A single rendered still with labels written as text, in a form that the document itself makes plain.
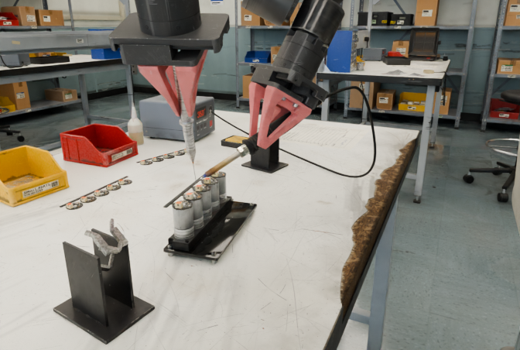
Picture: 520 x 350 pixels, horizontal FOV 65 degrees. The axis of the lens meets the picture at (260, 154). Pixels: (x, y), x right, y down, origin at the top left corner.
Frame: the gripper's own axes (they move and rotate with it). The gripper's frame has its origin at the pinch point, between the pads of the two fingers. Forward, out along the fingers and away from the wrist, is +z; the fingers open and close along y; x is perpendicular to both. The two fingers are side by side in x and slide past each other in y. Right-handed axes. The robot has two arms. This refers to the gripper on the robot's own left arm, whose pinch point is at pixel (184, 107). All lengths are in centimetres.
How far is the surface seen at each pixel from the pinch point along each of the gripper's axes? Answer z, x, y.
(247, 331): 13.1, 17.6, -8.4
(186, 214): 12.7, 3.9, 0.6
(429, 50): 117, -277, -113
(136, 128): 31, -38, 25
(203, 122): 33, -45, 11
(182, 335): 12.8, 18.7, -2.6
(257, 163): 28.7, -25.2, -4.5
